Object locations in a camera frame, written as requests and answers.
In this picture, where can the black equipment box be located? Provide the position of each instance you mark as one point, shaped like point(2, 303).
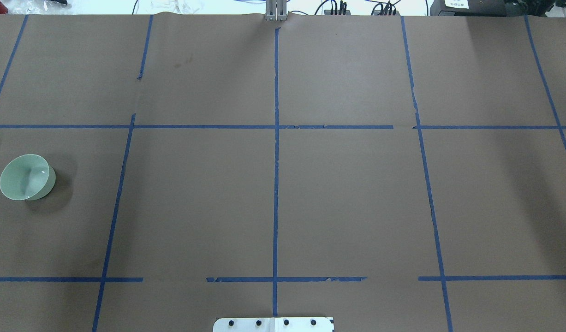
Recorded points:
point(493, 8)

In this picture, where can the crumpled white paper towel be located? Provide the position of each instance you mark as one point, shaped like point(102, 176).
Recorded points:
point(177, 6)

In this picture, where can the green ceramic bowl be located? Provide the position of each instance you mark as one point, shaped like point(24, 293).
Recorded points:
point(28, 177)

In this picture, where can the crinkled clear plastic bag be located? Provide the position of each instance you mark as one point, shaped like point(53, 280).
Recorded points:
point(37, 7)

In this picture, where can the aluminium frame post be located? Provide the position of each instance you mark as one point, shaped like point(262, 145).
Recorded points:
point(276, 10)

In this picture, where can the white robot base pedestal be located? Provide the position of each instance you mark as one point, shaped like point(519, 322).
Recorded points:
point(275, 324)

